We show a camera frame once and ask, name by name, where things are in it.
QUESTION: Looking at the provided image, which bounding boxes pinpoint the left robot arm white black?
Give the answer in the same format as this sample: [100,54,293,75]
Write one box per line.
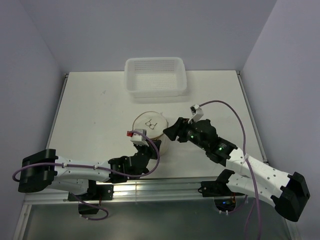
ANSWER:
[13,140,162,200]

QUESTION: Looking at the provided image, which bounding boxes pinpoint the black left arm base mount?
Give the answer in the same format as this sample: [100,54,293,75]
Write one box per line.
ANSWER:
[67,183,114,215]

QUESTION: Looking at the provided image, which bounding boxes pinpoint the aluminium mounting rail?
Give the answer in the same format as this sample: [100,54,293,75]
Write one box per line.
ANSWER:
[24,174,287,203]

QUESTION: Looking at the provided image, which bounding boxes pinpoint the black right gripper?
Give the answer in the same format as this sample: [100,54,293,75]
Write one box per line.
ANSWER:
[162,116,208,151]

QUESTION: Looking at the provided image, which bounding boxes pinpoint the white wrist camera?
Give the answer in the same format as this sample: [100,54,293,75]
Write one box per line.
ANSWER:
[126,128,148,146]
[188,104,204,124]

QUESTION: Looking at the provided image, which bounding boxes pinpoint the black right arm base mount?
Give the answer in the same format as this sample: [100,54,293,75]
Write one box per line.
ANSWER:
[197,180,244,212]

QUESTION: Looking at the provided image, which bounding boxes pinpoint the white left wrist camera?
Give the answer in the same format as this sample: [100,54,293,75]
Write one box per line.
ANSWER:
[126,128,148,146]

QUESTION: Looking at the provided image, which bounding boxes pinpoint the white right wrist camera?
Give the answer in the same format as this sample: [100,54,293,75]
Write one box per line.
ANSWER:
[188,104,204,124]

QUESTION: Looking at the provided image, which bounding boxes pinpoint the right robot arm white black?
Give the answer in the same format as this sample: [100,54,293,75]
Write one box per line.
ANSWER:
[163,117,311,222]

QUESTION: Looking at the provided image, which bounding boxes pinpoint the white perforated plastic basket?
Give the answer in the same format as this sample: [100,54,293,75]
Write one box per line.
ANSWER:
[124,57,188,98]

